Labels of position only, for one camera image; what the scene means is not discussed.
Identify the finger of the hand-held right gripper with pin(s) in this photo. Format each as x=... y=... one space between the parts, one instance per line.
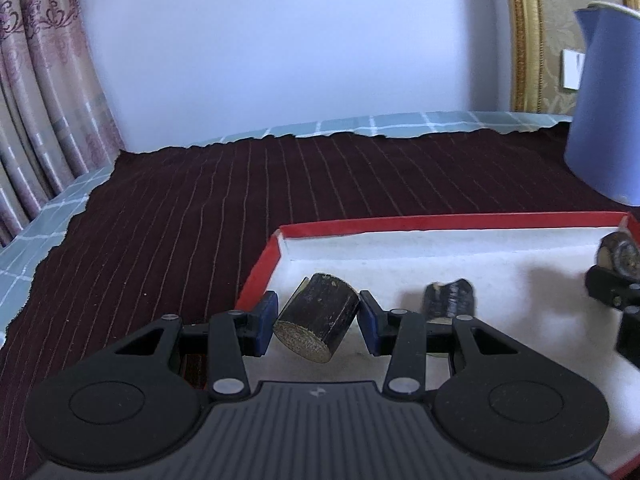
x=610 y=287

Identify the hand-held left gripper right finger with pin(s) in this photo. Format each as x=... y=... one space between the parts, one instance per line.
x=367 y=325

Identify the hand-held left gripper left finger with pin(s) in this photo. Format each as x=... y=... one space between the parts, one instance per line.
x=267 y=321

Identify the red cardboard tray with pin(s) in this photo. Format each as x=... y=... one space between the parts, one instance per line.
x=425 y=270

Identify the dark red striped cloth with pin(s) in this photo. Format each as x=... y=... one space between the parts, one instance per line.
x=175 y=235

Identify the blue electric kettle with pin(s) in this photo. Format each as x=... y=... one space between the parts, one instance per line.
x=605 y=110

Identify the pink patterned curtain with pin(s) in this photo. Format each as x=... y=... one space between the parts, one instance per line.
x=40 y=110

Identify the white wall socket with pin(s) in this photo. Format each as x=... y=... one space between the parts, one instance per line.
x=572 y=70

